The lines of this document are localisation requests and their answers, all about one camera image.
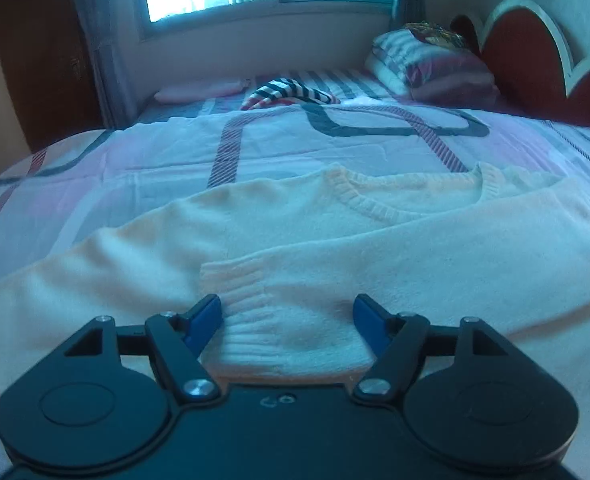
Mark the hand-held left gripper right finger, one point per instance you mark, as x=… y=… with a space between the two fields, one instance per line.
x=367 y=320

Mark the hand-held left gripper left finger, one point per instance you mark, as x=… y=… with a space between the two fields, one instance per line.
x=206 y=319

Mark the cream knitted sweater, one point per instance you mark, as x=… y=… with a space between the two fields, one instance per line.
x=295 y=240

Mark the patterned pink bed sheet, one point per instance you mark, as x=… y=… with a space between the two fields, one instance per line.
x=125 y=155

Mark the red scalloped headboard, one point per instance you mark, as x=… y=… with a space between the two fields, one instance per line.
x=525 y=55

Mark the pink pillow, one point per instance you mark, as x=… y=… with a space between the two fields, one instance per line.
x=200 y=91

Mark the black and white striped cloth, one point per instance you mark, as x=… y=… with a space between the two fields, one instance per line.
x=287 y=92

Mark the folded striped blankets stack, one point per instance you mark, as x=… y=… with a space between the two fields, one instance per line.
x=432 y=67

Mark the dark patterned cushion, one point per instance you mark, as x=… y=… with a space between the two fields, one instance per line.
x=435 y=34

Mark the grey curtain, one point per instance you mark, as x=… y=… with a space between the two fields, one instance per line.
x=102 y=40

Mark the brown wooden door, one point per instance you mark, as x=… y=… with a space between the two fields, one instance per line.
x=45 y=55

